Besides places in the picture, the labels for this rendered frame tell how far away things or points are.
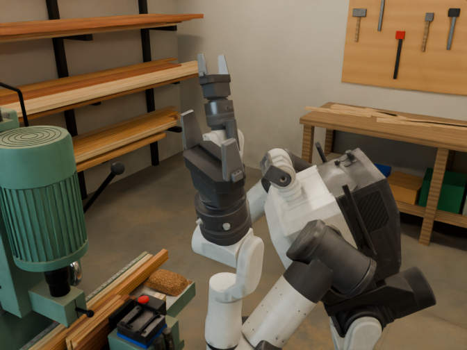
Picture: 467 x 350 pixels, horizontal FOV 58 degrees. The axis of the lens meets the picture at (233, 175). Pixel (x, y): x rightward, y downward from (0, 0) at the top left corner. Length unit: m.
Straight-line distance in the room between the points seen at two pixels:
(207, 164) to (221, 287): 0.27
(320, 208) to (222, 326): 0.34
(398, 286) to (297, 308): 0.42
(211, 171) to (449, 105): 3.35
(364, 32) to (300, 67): 0.67
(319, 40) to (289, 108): 0.71
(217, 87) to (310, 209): 0.49
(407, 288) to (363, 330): 0.16
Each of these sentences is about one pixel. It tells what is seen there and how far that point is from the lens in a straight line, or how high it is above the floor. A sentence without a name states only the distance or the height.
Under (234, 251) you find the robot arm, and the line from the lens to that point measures 0.73.
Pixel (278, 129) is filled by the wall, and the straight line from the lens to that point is 4.41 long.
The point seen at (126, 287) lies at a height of 0.93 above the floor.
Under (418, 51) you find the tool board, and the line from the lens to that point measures 3.82.
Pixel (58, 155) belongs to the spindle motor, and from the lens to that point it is 1.00.
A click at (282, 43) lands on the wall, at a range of 4.23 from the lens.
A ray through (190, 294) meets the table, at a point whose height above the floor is 0.87.
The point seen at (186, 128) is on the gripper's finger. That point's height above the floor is 1.61.
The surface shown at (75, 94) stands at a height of 1.09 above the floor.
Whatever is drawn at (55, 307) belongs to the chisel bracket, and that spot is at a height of 1.05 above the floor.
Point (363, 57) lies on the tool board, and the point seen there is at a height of 1.27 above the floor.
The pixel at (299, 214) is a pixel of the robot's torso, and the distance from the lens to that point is 0.99.
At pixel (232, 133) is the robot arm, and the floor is 1.42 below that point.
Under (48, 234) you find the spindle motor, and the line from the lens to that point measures 1.06.
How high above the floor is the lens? 1.81
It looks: 24 degrees down
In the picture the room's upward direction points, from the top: straight up
